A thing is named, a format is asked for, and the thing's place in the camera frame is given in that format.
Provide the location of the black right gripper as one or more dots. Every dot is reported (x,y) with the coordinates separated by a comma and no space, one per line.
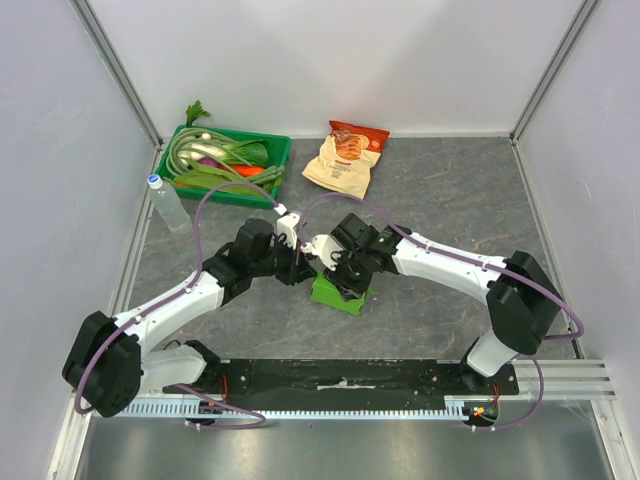
(345,273)

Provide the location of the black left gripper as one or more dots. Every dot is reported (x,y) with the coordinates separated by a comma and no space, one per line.
(293,265)

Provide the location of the green paper box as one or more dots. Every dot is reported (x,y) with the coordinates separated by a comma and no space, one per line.
(325,293)

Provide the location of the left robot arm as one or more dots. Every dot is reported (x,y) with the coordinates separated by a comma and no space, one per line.
(114,358)

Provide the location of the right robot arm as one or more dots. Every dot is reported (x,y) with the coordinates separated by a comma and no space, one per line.
(518,294)

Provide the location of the green asparagus bunch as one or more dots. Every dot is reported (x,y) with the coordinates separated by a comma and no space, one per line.
(268,178)

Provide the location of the orange carrot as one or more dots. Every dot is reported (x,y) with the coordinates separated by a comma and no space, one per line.
(247,170)

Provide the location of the red and cream snack bag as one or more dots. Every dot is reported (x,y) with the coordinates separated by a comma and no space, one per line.
(346,158)

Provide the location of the green plastic crate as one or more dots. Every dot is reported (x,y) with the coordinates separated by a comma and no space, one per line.
(278,148)

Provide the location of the bok choy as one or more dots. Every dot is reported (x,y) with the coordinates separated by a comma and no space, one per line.
(245,152)

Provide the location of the green leafy vegetable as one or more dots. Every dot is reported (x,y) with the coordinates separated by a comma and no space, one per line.
(205,181)

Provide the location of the purple onion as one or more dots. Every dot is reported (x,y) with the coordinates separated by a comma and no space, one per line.
(207,161)

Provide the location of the clear plastic water bottle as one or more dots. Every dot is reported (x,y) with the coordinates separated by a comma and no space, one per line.
(168,205)

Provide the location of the green long beans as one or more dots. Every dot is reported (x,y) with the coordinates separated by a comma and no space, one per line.
(178,164)

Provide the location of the celery leaf sprig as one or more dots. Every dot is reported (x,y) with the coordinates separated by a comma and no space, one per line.
(194,112)

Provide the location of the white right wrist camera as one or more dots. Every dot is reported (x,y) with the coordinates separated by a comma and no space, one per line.
(325,249)

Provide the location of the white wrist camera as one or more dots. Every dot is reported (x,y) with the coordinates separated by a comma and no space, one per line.
(287,225)
(325,249)

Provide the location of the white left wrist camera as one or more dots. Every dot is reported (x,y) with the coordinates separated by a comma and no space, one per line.
(287,225)

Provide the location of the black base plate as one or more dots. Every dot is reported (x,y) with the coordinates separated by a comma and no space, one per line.
(347,384)

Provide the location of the light blue cable duct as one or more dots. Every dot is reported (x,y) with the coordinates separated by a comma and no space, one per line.
(191,407)

